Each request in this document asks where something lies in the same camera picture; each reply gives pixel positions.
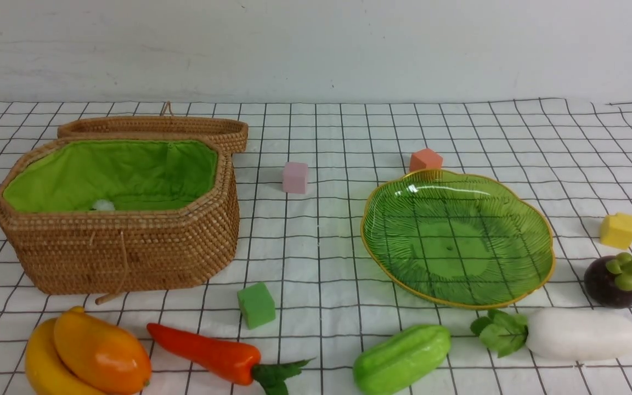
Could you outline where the orange carrot with green top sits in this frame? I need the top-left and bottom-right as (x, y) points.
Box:
(146, 323), (311, 394)

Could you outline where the orange mango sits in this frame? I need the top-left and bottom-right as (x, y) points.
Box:
(53, 307), (151, 394)

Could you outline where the yellow banana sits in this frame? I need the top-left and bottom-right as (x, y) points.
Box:
(25, 318), (103, 394)

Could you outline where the pink foam cube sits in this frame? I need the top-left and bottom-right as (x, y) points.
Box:
(283, 161), (309, 194)

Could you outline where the white checkered tablecloth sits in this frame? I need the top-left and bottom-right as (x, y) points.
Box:
(0, 98), (632, 394)

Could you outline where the woven rattan basket lid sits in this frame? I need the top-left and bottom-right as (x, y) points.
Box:
(57, 102), (249, 154)

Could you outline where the orange foam cube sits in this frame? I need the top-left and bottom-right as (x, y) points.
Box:
(408, 148), (443, 173)

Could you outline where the green foam cube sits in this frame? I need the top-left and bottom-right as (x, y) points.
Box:
(236, 282), (276, 330)

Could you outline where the green glass leaf plate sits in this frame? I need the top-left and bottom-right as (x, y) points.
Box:
(359, 170), (556, 310)

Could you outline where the green starfruit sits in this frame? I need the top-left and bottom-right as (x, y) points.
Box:
(353, 324), (452, 394)

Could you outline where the white ball in basket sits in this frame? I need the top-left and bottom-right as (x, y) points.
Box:
(91, 199), (116, 212)

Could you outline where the woven rattan basket green lining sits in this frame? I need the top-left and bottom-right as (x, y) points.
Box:
(0, 132), (241, 306)

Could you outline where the white radish with leaves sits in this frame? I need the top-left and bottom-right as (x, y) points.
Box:
(470, 307), (632, 362)

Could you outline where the yellow foam cube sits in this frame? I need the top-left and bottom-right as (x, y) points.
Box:
(599, 212), (632, 250)

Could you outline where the purple mangosteen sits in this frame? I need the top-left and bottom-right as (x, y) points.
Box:
(584, 252), (632, 308)

